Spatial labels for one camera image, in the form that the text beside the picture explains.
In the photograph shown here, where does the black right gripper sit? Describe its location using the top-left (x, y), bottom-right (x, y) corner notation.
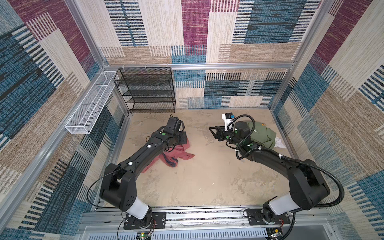
top-left (208, 125), bottom-right (241, 147)

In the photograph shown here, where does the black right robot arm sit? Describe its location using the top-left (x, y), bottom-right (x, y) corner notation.
top-left (209, 121), bottom-right (330, 216)

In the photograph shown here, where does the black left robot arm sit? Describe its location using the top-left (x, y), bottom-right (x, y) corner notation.
top-left (100, 131), bottom-right (187, 212)

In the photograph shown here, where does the green cloth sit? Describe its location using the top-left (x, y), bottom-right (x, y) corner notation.
top-left (251, 122), bottom-right (277, 149)

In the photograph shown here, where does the white cloth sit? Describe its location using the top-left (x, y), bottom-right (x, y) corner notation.
top-left (274, 137), bottom-right (287, 149)

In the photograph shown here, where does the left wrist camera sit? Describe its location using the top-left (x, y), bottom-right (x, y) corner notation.
top-left (164, 117), bottom-right (184, 135)

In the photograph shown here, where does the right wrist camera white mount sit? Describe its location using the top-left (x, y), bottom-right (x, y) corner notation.
top-left (222, 113), bottom-right (235, 132)

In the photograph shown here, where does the black wire mesh shelf rack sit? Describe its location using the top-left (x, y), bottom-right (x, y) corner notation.
top-left (115, 67), bottom-right (176, 114)

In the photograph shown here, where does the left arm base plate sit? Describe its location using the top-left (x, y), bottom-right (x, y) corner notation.
top-left (123, 212), bottom-right (167, 230)

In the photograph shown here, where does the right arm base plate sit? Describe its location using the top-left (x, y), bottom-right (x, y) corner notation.
top-left (243, 208), bottom-right (291, 226)

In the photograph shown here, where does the white wire mesh basket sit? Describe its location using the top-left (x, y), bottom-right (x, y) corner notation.
top-left (65, 71), bottom-right (117, 135)

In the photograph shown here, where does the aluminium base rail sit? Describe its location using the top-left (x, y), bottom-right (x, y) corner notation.
top-left (75, 205), bottom-right (342, 240)

